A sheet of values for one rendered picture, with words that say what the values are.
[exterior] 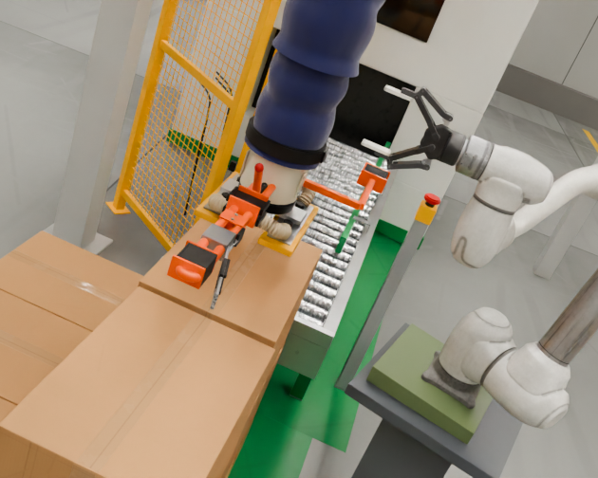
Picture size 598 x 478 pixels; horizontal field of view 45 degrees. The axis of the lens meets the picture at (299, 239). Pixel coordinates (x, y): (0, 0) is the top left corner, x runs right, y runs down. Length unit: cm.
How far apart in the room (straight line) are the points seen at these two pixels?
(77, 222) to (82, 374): 208
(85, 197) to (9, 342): 141
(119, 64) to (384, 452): 196
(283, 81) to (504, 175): 61
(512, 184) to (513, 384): 72
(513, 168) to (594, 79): 995
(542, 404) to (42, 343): 146
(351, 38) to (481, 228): 56
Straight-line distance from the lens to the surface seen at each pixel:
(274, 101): 191
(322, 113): 191
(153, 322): 184
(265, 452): 300
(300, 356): 272
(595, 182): 201
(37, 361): 228
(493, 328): 221
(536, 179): 166
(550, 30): 1132
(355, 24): 183
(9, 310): 244
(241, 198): 182
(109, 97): 338
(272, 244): 195
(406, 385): 225
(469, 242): 169
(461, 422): 225
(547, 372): 215
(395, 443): 242
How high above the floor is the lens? 205
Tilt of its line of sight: 27 degrees down
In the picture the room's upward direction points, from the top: 22 degrees clockwise
